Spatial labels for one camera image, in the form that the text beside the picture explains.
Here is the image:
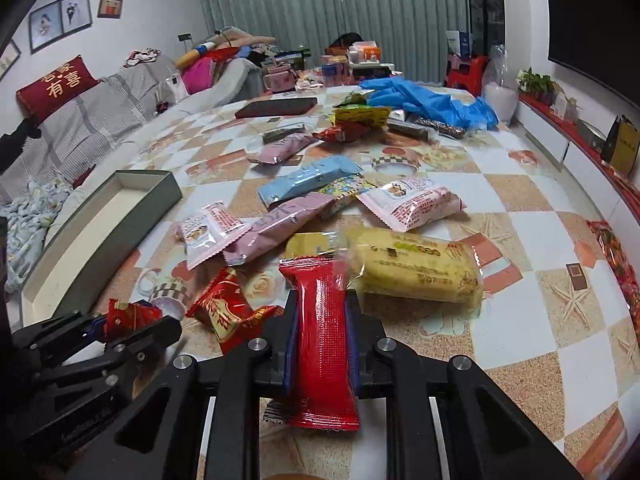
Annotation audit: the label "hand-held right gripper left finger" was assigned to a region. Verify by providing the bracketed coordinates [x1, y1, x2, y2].
[65, 290, 302, 480]

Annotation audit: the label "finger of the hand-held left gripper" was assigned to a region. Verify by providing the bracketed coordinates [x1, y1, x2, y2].
[44, 316, 184, 402]
[11, 310, 109, 370]

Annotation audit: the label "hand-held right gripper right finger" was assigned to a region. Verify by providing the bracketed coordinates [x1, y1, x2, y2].
[346, 291, 586, 480]

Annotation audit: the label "red gold candy packet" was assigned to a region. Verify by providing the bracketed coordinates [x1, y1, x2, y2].
[102, 298, 164, 342]
[186, 266, 284, 356]

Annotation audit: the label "long red snack packet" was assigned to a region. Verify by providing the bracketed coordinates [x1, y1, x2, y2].
[264, 255, 362, 432]

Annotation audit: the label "yellow cake packet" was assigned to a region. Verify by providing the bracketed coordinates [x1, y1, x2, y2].
[344, 226, 486, 306]

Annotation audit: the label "grey-green cardboard box tray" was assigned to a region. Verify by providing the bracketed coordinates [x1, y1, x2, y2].
[21, 169, 184, 319]

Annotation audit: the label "pink white nougat packet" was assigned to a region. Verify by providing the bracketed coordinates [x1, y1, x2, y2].
[357, 175, 467, 234]
[176, 201, 252, 271]

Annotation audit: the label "flat yellow snack packet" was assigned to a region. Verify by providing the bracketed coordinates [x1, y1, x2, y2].
[284, 232, 351, 262]

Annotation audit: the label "light blue printed blanket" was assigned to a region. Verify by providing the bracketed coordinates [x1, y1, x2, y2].
[0, 179, 72, 292]

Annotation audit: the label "long pink snack packet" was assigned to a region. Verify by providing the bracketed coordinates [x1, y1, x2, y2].
[222, 192, 337, 267]
[249, 133, 319, 166]

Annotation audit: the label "yellow green cartoon packet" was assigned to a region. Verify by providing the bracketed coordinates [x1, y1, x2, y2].
[317, 174, 377, 219]

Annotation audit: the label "long light blue snack packet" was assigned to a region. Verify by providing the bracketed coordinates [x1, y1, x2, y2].
[257, 154, 364, 209]

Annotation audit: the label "dark green snack bar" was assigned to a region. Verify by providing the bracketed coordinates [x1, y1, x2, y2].
[262, 124, 307, 144]

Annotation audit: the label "red orange snack packet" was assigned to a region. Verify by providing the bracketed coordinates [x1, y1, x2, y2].
[312, 124, 387, 144]

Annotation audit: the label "grey striped sofa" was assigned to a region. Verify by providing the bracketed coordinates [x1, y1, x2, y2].
[0, 52, 263, 281]

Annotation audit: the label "dark olive snack bar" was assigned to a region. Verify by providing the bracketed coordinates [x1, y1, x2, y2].
[387, 118, 432, 142]

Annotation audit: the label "yellow red snack packet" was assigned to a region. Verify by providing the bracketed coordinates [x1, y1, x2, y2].
[332, 106, 392, 129]

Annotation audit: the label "brown snack bar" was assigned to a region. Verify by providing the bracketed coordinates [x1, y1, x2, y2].
[415, 116, 469, 139]

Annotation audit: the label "red embroidered cushion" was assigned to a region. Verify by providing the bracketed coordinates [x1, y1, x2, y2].
[14, 54, 101, 111]

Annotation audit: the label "green snack packet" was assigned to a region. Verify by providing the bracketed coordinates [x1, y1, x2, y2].
[344, 90, 377, 109]

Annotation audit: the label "blue rubber gloves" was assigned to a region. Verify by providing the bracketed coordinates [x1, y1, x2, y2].
[359, 78, 501, 132]

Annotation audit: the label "pink mug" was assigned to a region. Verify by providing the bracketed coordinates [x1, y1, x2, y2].
[262, 63, 297, 94]

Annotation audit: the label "red patterned bag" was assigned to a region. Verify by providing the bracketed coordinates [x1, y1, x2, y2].
[584, 219, 640, 313]

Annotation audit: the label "pile of clothes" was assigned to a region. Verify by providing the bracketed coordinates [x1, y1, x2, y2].
[174, 26, 277, 97]

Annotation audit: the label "orange white box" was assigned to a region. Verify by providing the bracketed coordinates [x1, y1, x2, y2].
[349, 44, 384, 67]

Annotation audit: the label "clear plastic bag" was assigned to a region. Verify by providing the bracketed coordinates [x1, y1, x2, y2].
[481, 44, 521, 124]

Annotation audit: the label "red plastic stool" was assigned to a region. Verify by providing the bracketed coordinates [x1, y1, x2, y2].
[444, 54, 489, 97]

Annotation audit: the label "white red television cabinet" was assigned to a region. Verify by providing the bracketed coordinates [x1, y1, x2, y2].
[515, 91, 640, 243]

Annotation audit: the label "green potted plant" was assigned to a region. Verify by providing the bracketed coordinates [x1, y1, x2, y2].
[517, 66, 557, 102]

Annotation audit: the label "blue white carton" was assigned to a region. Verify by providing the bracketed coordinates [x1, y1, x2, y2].
[446, 29, 474, 57]

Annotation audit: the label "black yellow paper bag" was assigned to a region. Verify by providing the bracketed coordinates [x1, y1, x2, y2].
[599, 115, 640, 177]

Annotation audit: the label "green pleated curtain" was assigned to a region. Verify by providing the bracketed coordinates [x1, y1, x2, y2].
[194, 0, 468, 86]

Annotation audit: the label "double photo frame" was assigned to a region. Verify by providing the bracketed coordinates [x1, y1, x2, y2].
[28, 0, 94, 55]

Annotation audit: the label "black wall television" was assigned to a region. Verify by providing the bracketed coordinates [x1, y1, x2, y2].
[542, 0, 640, 97]

